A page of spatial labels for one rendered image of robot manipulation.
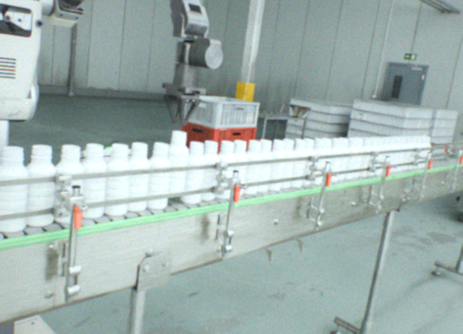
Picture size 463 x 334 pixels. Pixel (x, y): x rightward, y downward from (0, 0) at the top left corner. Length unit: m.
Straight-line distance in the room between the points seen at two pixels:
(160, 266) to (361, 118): 7.02
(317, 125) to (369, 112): 1.13
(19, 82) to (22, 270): 0.72
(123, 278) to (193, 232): 0.22
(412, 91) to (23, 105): 10.92
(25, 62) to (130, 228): 0.70
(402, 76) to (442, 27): 1.39
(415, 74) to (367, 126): 4.23
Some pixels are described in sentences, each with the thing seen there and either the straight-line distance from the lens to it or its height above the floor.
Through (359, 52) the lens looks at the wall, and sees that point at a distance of 12.76.
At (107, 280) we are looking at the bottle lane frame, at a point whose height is 0.86.
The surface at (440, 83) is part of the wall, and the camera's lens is 11.78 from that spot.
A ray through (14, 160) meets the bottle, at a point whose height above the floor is 1.15.
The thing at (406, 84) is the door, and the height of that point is 1.60.
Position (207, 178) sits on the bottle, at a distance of 1.25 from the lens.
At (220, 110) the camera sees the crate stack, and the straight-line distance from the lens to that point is 3.67.
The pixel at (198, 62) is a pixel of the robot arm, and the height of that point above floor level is 1.38.
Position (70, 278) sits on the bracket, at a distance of 0.99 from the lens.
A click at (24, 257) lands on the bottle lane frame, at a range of 0.99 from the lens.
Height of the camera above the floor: 1.37
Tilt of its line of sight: 11 degrees down
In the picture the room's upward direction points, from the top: 8 degrees clockwise
